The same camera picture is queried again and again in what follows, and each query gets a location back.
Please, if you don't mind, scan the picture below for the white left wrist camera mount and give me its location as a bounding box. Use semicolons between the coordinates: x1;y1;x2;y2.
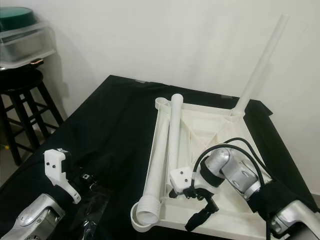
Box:
44;148;82;205

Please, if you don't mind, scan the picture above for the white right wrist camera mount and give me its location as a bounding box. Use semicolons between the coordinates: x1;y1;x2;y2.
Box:
169;167;196;198

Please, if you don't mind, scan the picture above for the green pot lid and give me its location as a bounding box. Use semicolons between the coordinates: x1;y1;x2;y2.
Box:
0;6;38;33

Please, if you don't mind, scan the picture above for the white plastic table leg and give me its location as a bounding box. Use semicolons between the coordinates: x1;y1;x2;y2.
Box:
230;14;290;118
131;97;173;233
167;93;185;198

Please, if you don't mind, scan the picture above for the white plastic table top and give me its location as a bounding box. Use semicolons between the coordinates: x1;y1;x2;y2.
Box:
130;95;288;240

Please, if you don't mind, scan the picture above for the clear plastic container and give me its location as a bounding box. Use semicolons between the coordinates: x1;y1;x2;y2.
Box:
0;22;57;71

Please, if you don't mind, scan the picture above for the black stool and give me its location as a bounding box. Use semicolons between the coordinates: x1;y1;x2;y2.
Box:
0;67;65;166

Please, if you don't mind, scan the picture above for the black tablecloth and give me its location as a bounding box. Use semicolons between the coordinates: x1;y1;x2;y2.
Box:
0;75;320;240

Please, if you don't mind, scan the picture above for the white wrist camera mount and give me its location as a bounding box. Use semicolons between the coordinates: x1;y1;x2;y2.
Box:
44;148;82;205
169;167;196;198

